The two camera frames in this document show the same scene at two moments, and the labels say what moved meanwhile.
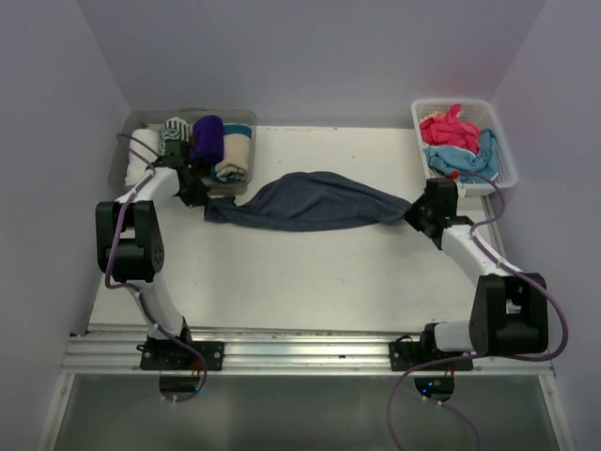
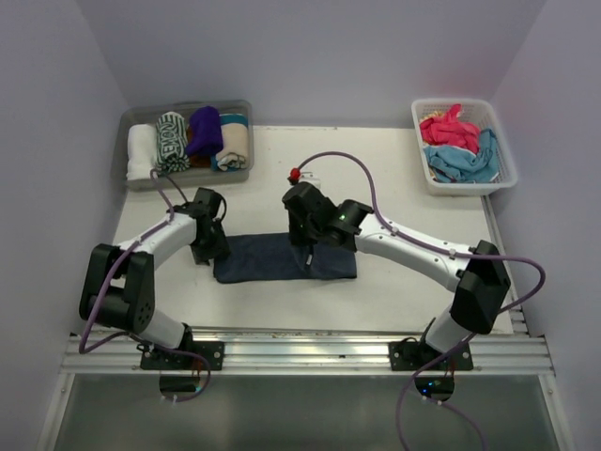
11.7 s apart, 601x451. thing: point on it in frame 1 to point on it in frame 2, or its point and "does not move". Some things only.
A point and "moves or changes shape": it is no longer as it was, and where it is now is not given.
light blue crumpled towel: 446,160 does not move
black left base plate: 172,356 does not move
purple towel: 208,140 moves or changes shape
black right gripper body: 416,214 to 303,233
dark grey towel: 309,201 to 278,256
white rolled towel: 137,164 does not move
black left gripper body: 195,192 to 210,246
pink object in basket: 450,131 does not move
